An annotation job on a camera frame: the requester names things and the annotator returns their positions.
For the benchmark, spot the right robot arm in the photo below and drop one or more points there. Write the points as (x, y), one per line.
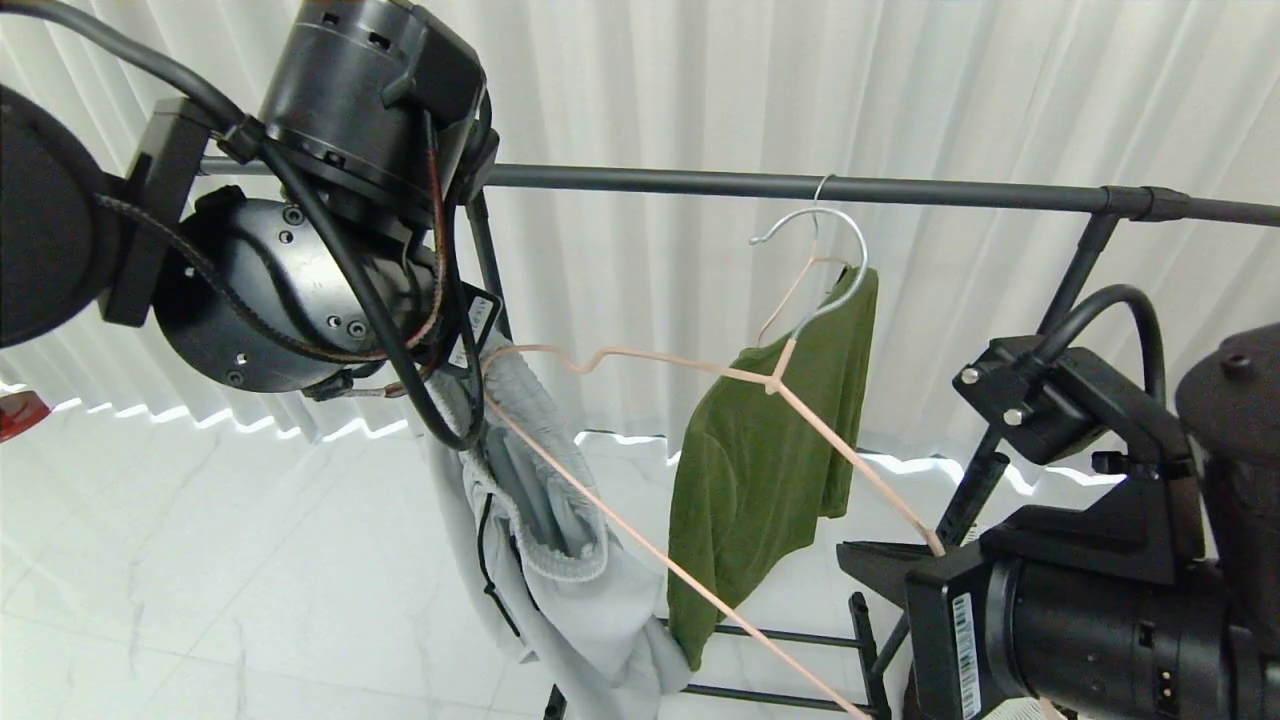
(1240, 450)

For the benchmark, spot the white curtain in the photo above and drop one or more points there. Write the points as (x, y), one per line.
(800, 80)

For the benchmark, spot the black clothes rack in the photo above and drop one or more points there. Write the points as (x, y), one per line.
(700, 183)

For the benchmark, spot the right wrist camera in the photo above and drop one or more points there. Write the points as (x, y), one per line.
(1080, 410)

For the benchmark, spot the pale grey shorts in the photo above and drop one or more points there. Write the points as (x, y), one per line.
(600, 620)

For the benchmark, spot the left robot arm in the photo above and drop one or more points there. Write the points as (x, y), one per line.
(350, 90)

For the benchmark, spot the red object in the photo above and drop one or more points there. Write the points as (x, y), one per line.
(20, 412)

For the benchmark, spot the white laundry basket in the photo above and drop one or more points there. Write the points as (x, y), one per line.
(1020, 712)

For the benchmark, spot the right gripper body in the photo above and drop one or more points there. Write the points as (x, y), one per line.
(1080, 640)

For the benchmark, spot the pink clothes hanger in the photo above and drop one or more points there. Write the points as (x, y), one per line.
(793, 290)
(772, 380)

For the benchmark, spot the green sleeveless shirt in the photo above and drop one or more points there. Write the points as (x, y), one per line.
(760, 480)

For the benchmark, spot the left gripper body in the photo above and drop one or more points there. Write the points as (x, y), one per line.
(472, 330)

